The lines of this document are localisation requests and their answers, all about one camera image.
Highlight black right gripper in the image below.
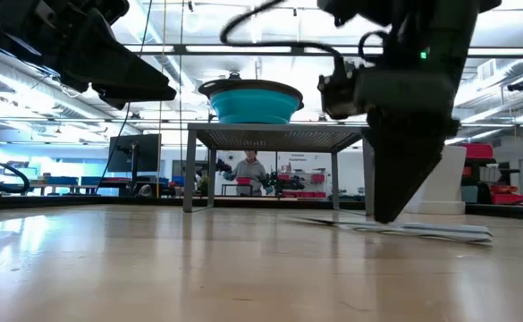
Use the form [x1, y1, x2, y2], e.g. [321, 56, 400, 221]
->
[354, 71, 461, 224]

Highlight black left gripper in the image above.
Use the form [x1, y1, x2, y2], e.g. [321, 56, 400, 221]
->
[0, 0, 177, 111]

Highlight white cloth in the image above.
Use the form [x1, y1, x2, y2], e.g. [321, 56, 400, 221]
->
[287, 216, 494, 245]

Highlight blue collapsible bowl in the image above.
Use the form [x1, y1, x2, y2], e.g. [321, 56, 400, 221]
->
[197, 79, 305, 125]

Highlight white plant pot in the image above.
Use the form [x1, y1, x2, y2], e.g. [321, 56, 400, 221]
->
[401, 145, 468, 216]

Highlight black computer monitor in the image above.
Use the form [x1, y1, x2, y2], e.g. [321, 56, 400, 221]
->
[107, 132, 162, 174]

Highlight red storage bin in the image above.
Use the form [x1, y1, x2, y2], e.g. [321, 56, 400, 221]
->
[460, 142, 494, 160]

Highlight low red tray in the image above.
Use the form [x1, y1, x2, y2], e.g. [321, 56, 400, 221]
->
[488, 185, 523, 206]

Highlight grey perforated metal shelf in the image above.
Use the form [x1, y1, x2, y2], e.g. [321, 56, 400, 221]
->
[182, 123, 376, 216]

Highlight person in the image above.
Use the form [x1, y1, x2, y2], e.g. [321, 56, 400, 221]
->
[218, 149, 274, 197]

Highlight thin black hanging cable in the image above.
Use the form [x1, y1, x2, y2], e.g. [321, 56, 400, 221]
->
[101, 0, 154, 180]

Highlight black overhead frame beam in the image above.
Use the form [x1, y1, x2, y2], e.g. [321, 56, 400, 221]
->
[122, 43, 523, 58]

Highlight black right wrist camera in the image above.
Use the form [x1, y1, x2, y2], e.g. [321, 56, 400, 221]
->
[317, 57, 359, 121]

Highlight thick black cable loop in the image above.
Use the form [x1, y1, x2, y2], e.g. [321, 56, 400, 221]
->
[0, 151, 30, 194]

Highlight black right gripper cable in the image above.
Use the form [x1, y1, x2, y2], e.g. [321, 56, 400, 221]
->
[219, 0, 347, 62]

